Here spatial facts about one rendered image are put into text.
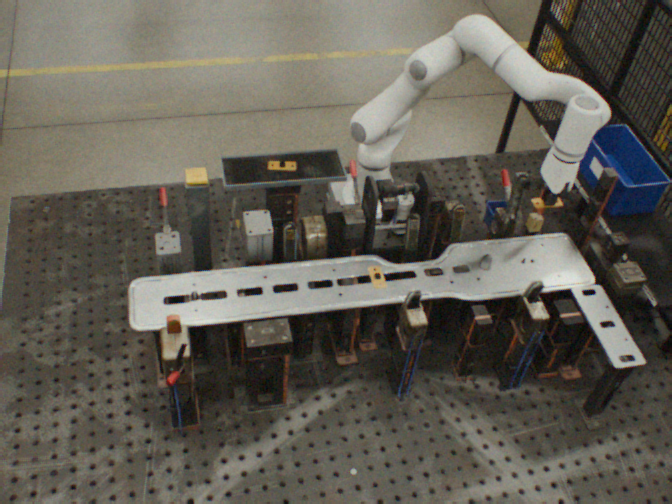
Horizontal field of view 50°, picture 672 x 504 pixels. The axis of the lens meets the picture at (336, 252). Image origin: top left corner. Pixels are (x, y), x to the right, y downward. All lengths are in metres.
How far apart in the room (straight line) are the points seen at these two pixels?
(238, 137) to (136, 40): 1.20
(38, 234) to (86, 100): 1.93
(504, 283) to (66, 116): 2.96
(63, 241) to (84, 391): 0.63
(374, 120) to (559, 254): 0.72
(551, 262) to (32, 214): 1.80
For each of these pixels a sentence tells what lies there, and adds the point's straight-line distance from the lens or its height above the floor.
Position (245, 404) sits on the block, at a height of 0.70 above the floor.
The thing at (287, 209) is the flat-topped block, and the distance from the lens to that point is 2.27.
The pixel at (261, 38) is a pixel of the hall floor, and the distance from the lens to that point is 5.09.
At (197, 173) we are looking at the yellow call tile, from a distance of 2.19.
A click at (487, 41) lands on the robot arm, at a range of 1.99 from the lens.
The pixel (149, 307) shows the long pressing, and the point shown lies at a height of 1.00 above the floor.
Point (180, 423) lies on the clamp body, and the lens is 2.13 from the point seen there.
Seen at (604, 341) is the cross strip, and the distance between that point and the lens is 2.18.
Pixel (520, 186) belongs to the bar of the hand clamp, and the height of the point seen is 1.17.
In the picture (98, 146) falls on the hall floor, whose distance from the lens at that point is 4.21.
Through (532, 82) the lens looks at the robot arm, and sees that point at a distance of 1.95.
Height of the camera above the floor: 2.59
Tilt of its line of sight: 47 degrees down
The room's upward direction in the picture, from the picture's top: 7 degrees clockwise
